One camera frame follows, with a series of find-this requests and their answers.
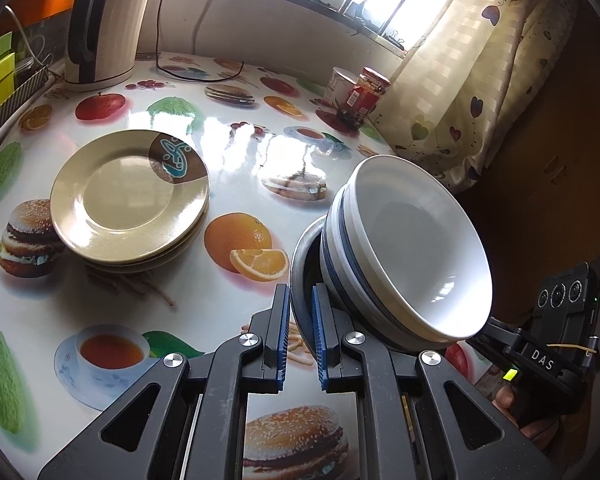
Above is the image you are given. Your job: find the white bowl blue stripe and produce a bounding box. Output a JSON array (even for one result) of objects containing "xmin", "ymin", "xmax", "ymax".
[{"xmin": 320, "ymin": 185, "xmax": 453, "ymax": 353}]

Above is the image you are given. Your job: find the person's right hand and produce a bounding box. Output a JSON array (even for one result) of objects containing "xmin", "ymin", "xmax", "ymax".
[{"xmin": 492, "ymin": 384, "xmax": 592, "ymax": 448}]

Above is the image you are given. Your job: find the beige plate lower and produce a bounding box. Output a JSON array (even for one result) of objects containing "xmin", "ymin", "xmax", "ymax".
[{"xmin": 83, "ymin": 204, "xmax": 209, "ymax": 274}]

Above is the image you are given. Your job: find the fruit print tablecloth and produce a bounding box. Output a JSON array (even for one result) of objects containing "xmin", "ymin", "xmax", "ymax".
[{"xmin": 0, "ymin": 54, "xmax": 390, "ymax": 479}]

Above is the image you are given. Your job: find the beige plate with brown motif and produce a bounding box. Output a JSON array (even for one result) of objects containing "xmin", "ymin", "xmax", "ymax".
[{"xmin": 50, "ymin": 130, "xmax": 210, "ymax": 266}]

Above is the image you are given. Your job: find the white paper cup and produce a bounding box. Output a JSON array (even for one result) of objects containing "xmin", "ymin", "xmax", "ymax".
[{"xmin": 324, "ymin": 67, "xmax": 358, "ymax": 108}]

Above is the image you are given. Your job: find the red label glass jar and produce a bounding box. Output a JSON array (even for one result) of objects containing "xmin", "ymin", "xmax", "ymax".
[{"xmin": 337, "ymin": 67, "xmax": 391, "ymax": 128}]

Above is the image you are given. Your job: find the heart pattern curtain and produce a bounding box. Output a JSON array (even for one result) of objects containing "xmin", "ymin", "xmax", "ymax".
[{"xmin": 372, "ymin": 0, "xmax": 578, "ymax": 193}]

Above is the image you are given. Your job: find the black object on windowsill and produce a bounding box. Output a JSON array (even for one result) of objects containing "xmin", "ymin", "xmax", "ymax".
[{"xmin": 348, "ymin": 0, "xmax": 372, "ymax": 36}]

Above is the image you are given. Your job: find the patterned storage basket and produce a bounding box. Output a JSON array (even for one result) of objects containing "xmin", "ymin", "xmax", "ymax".
[{"xmin": 0, "ymin": 68, "xmax": 48, "ymax": 129}]

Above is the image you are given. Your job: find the white black electric kettle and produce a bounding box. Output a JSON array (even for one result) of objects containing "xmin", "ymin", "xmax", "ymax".
[{"xmin": 65, "ymin": 0, "xmax": 148, "ymax": 92}]

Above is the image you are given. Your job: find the orange box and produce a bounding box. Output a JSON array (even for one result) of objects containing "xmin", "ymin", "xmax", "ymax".
[{"xmin": 0, "ymin": 0, "xmax": 81, "ymax": 32}]

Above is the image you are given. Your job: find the black kettle power cable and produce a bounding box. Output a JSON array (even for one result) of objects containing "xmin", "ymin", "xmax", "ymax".
[{"xmin": 151, "ymin": 0, "xmax": 246, "ymax": 84}]

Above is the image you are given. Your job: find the white cable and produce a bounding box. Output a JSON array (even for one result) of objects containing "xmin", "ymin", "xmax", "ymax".
[{"xmin": 189, "ymin": 0, "xmax": 219, "ymax": 57}]

